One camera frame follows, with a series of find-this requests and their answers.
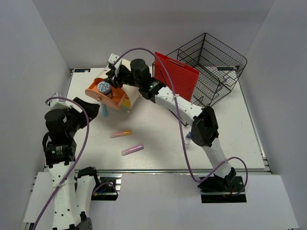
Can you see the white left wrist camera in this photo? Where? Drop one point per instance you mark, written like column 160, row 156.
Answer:
column 57, row 104

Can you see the cream semicircular drawer box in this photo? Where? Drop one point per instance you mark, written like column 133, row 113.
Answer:
column 131, row 91

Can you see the aluminium front rail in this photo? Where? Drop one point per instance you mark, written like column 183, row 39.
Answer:
column 265, row 170

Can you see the peach top drawer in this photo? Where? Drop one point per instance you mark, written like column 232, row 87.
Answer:
column 113, row 102

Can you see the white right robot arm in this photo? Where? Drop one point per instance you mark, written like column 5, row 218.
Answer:
column 203, row 122

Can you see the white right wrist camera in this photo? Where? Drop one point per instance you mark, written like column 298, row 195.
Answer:
column 114, row 61

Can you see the black wire mesh organizer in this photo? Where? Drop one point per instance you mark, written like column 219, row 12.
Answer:
column 219, row 66

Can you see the purple tube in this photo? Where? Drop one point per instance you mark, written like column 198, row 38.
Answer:
column 132, row 150

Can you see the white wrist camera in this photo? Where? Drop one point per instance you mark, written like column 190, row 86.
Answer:
column 114, row 61
column 57, row 104

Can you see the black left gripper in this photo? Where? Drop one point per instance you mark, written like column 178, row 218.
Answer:
column 93, row 109

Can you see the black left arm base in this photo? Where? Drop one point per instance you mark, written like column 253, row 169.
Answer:
column 103, row 187

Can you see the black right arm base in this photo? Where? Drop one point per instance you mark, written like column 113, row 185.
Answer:
column 215, row 192

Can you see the red file folder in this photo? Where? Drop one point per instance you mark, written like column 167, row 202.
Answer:
column 183, row 76

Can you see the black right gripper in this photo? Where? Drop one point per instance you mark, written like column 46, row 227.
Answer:
column 115, row 81

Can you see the orange capped pink tube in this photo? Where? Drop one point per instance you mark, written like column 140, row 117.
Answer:
column 120, row 134

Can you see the black label sticker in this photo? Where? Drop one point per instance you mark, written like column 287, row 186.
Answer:
column 82, row 70

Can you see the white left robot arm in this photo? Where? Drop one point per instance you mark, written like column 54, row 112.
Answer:
column 72, row 192

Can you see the blue tube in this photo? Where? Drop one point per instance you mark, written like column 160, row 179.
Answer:
column 104, row 110

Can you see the blue white round jar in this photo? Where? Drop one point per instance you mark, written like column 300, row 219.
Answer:
column 104, row 88

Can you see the small blue capped bottle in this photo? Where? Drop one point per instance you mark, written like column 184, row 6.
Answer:
column 188, row 138

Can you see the yellow bottom drawer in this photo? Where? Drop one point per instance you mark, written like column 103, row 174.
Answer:
column 125, row 105

